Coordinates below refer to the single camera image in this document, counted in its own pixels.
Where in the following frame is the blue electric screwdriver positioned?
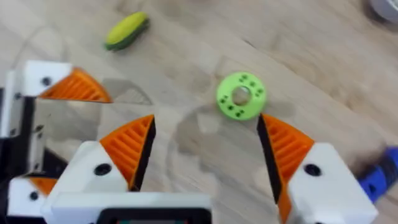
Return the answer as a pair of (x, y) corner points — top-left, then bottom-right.
(356, 146), (398, 203)

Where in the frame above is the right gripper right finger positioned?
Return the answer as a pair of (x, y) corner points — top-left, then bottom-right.
(256, 113), (379, 224)

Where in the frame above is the green disc with holes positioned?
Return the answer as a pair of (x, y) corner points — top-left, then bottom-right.
(215, 72), (268, 122)

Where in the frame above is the yellow green corn toy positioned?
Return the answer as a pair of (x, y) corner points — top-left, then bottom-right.
(103, 11), (151, 52)

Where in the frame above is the grey round bucket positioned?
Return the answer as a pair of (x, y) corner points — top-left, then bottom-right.
(369, 0), (398, 24)

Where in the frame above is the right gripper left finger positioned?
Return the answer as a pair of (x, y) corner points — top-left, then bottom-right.
(42, 114), (157, 208)

